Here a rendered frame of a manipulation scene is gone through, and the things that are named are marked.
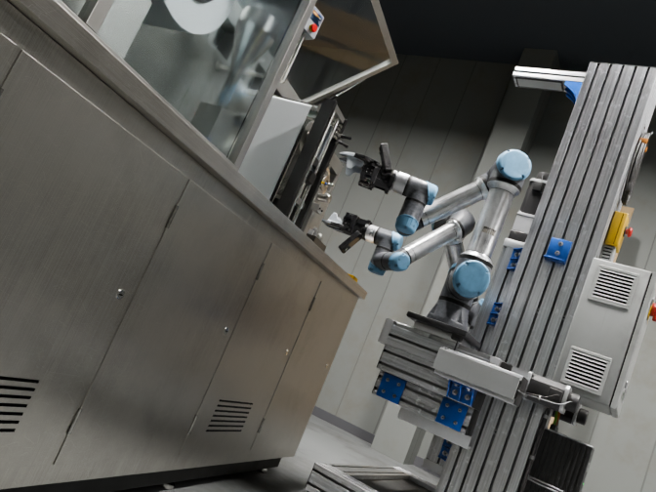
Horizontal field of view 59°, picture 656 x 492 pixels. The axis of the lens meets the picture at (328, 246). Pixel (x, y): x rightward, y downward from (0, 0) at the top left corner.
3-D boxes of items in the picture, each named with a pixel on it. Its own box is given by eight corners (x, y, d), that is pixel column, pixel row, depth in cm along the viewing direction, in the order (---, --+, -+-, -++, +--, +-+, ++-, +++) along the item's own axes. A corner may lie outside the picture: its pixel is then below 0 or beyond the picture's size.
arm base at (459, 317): (470, 339, 209) (479, 313, 211) (460, 329, 197) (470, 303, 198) (431, 325, 217) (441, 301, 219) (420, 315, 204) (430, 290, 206)
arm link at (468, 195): (503, 165, 223) (389, 219, 220) (511, 155, 212) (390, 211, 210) (517, 191, 221) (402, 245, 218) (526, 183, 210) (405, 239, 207)
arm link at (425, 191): (431, 205, 198) (440, 183, 199) (401, 193, 199) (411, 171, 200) (429, 211, 206) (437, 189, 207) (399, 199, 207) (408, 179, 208)
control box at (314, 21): (307, 27, 209) (317, 4, 210) (294, 27, 213) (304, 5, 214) (317, 40, 214) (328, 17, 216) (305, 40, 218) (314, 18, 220)
